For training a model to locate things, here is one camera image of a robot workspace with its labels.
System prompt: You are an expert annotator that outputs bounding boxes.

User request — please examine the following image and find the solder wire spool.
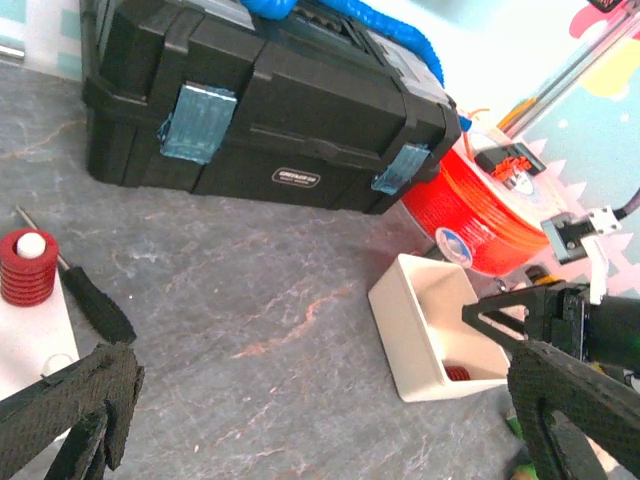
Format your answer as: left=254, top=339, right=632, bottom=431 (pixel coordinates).
left=434, top=227, right=473, bottom=268

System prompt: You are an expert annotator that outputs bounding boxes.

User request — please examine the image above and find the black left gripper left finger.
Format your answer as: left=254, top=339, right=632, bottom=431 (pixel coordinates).
left=1, top=344, right=145, bottom=479

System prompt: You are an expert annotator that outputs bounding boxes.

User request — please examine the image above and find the green hand tool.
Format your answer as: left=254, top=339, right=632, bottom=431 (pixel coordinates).
left=504, top=414, right=539, bottom=480

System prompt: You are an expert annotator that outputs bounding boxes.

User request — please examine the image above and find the black handled screwdriver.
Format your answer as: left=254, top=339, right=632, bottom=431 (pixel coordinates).
left=15, top=207, right=137, bottom=344

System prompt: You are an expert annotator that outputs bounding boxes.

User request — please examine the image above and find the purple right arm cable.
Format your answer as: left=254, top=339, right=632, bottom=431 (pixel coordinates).
left=619, top=185, right=640, bottom=220

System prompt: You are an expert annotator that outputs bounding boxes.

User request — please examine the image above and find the white spring box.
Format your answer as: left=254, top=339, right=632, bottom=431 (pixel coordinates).
left=368, top=254, right=509, bottom=403

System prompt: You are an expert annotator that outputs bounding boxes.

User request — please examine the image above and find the large red spring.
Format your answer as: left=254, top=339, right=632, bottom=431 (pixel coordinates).
left=1, top=228, right=59, bottom=307

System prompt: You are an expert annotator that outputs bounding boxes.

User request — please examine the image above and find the black toolbox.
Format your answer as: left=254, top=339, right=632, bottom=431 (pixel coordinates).
left=80, top=1, right=469, bottom=215

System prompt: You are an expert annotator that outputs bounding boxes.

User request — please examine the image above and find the red filament spool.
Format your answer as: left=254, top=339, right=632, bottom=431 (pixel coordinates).
left=402, top=126, right=568, bottom=277

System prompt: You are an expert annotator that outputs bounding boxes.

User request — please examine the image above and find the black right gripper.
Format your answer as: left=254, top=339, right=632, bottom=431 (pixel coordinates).
left=462, top=282, right=591, bottom=360

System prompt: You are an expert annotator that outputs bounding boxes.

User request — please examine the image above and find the white peg fixture base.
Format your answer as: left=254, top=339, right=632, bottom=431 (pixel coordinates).
left=1, top=279, right=79, bottom=399

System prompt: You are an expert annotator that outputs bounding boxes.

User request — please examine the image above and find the blue corrugated hose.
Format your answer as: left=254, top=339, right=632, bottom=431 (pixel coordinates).
left=239, top=0, right=446, bottom=89

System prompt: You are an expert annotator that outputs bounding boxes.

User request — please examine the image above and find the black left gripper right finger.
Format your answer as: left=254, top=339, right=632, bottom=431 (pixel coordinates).
left=507, top=340, right=639, bottom=479

